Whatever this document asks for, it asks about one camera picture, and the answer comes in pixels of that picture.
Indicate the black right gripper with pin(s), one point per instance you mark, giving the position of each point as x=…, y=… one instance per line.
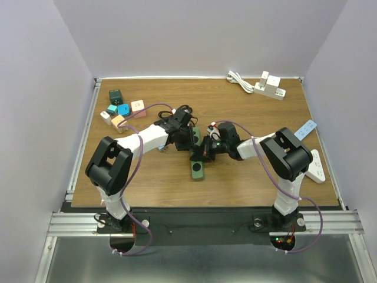
x=205, y=154

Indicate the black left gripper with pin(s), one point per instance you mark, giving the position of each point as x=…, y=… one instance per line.
x=189, y=143

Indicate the dark green power strip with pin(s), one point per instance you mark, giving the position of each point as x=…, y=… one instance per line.
x=197, y=167

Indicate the pink cube adapter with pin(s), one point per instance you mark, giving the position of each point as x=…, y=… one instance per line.
x=138, y=109

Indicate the blue square adapter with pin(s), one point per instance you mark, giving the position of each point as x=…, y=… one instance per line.
x=124, y=110

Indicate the dark green charger plug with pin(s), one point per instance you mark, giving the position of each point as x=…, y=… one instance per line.
x=116, y=97

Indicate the teal usb charger plug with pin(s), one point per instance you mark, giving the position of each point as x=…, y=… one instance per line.
x=112, y=109

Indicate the white square adapter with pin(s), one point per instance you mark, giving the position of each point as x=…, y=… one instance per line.
x=106, y=117

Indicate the light blue power strip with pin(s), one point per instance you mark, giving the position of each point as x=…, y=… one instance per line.
x=305, y=130

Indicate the white triangular power strip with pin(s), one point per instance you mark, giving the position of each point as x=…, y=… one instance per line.
x=315, y=171

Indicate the light blue small adapter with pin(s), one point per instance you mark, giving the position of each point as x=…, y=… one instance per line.
x=162, y=148

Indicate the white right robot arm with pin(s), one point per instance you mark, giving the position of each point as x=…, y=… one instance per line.
x=284, y=157

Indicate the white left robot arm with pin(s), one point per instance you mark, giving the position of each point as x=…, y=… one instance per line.
x=110, y=164

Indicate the aluminium left side rail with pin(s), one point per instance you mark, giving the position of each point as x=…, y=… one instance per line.
x=76, y=169

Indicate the aluminium rail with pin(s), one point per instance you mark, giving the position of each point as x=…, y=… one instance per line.
x=76, y=169
x=309, y=223

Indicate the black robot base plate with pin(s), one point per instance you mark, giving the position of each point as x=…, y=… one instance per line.
x=143, y=236

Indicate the aluminium front rail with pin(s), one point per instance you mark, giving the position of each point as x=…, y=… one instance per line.
x=309, y=223

